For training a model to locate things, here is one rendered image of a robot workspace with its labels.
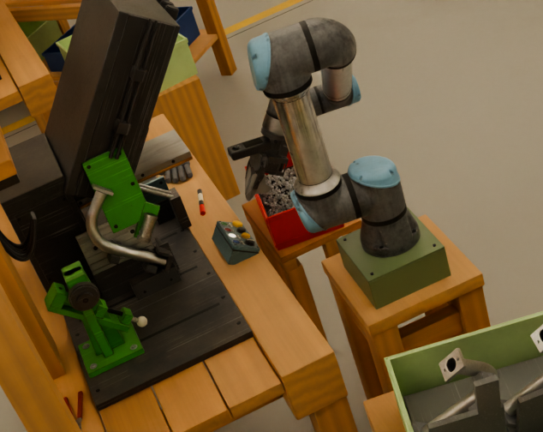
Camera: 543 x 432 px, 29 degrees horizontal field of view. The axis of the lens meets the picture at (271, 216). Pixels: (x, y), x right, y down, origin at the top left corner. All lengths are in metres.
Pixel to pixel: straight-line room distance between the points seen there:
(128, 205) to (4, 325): 0.75
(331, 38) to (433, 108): 2.75
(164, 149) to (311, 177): 0.65
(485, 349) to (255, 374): 0.55
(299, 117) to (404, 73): 3.04
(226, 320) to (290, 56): 0.74
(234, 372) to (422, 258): 0.54
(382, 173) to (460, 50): 3.02
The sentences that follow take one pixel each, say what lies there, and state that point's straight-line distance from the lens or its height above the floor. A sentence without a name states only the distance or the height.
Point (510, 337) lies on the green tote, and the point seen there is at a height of 0.92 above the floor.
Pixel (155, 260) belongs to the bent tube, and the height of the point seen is 0.98.
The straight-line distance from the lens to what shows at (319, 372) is 2.48.
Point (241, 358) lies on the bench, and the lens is 2.56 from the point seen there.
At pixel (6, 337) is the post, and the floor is 1.32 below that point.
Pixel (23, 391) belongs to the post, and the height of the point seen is 1.18.
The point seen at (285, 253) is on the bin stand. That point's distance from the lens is 2.97.
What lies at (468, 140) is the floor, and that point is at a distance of 4.74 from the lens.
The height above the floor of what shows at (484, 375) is 1.14.
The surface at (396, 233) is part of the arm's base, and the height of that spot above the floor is 1.00.
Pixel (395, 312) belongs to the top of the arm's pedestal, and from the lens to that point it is 2.59.
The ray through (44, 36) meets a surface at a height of 0.37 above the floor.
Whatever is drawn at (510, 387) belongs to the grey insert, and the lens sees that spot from 2.36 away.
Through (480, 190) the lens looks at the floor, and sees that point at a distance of 4.40.
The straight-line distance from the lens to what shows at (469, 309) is 2.70.
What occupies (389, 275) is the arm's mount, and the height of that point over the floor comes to 0.93.
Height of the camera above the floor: 2.54
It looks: 34 degrees down
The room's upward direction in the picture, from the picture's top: 19 degrees counter-clockwise
